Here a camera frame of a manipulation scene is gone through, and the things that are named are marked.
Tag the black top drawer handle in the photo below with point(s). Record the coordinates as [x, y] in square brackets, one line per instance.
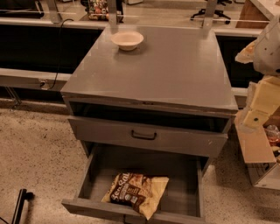
[148, 137]

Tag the clear plastic bottle in box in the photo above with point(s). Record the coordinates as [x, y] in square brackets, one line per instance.
[273, 135]

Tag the colourful snack package background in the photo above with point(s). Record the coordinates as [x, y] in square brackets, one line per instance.
[99, 10]

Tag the black stand bottom left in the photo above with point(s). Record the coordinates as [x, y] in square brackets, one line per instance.
[22, 197]

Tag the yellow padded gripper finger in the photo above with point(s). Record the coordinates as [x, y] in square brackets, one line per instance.
[247, 54]

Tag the white ceramic bowl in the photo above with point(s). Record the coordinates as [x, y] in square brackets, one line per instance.
[127, 40]

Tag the brown wooden counter background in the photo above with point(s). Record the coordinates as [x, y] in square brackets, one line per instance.
[256, 14]

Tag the brown sea salt chip bag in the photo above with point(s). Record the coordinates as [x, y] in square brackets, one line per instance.
[141, 192]

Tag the grey drawer cabinet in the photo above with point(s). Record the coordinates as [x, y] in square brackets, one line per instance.
[175, 78]

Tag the open cardboard box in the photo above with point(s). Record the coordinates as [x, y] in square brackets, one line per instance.
[263, 167]

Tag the open grey middle drawer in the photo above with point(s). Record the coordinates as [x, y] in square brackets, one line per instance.
[182, 202]

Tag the grey top drawer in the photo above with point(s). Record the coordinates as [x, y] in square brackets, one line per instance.
[183, 141]

